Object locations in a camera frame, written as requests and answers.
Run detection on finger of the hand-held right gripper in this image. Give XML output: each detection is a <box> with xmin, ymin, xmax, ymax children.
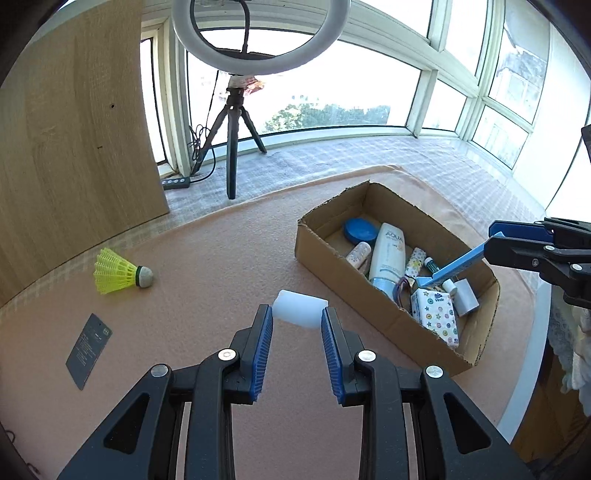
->
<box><xmin>58</xmin><ymin>303</ymin><xmax>274</xmax><ymax>480</ymax></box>
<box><xmin>321</xmin><ymin>306</ymin><xmax>532</xmax><ymax>480</ymax></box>
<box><xmin>485</xmin><ymin>234</ymin><xmax>591</xmax><ymax>289</ymax></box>
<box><xmin>488</xmin><ymin>217</ymin><xmax>591</xmax><ymax>250</ymax></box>

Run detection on cardboard box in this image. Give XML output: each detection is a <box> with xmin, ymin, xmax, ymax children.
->
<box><xmin>295</xmin><ymin>181</ymin><xmax>501</xmax><ymax>379</ymax></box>

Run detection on white wall charger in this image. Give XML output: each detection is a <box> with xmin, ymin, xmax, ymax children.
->
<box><xmin>455</xmin><ymin>278</ymin><xmax>479</xmax><ymax>317</ymax></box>

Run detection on green white lip balm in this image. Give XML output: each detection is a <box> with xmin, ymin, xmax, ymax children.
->
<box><xmin>425</xmin><ymin>257</ymin><xmax>458</xmax><ymax>294</ymax></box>

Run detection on brown hair tie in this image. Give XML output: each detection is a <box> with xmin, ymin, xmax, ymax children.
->
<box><xmin>394</xmin><ymin>274</ymin><xmax>419</xmax><ymax>305</ymax></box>

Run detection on small white lotion bottle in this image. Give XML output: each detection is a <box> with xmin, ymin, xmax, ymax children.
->
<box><xmin>346</xmin><ymin>241</ymin><xmax>372</xmax><ymax>273</ymax></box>

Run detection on patterned tissue pack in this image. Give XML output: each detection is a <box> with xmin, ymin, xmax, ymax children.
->
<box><xmin>410</xmin><ymin>288</ymin><xmax>460</xmax><ymax>347</ymax></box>

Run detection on patterned lighter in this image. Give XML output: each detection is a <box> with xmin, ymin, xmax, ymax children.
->
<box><xmin>404</xmin><ymin>247</ymin><xmax>426</xmax><ymax>278</ymax></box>

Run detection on white blue sunscreen tube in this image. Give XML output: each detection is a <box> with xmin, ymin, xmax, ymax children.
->
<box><xmin>368</xmin><ymin>223</ymin><xmax>407</xmax><ymax>296</ymax></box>

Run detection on blue round lid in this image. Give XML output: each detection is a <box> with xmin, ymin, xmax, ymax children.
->
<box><xmin>343</xmin><ymin>218</ymin><xmax>377</xmax><ymax>244</ymax></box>

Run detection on white lace cloth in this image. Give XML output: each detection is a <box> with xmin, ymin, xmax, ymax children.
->
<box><xmin>549</xmin><ymin>295</ymin><xmax>591</xmax><ymax>393</ymax></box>

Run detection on yellow shuttlecock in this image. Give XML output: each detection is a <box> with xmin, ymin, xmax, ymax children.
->
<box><xmin>93</xmin><ymin>248</ymin><xmax>154</xmax><ymax>295</ymax></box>

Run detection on black tripod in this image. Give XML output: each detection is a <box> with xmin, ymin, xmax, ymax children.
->
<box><xmin>198</xmin><ymin>76</ymin><xmax>267</xmax><ymax>200</ymax></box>

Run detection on large light wooden board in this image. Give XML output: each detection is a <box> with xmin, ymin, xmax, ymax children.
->
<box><xmin>0</xmin><ymin>0</ymin><xmax>171</xmax><ymax>305</ymax></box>

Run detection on black gooseneck phone holder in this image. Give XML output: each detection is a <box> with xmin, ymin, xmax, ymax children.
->
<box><xmin>196</xmin><ymin>0</ymin><xmax>278</xmax><ymax>58</ymax></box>

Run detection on white window frame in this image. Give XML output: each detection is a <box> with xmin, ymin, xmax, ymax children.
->
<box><xmin>139</xmin><ymin>0</ymin><xmax>591</xmax><ymax>222</ymax></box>

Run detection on black tripod cables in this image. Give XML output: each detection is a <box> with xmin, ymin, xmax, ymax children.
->
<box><xmin>187</xmin><ymin>69</ymin><xmax>218</xmax><ymax>182</ymax></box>

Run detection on white ring light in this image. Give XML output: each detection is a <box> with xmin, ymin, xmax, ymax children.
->
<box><xmin>172</xmin><ymin>0</ymin><xmax>351</xmax><ymax>75</ymax></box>

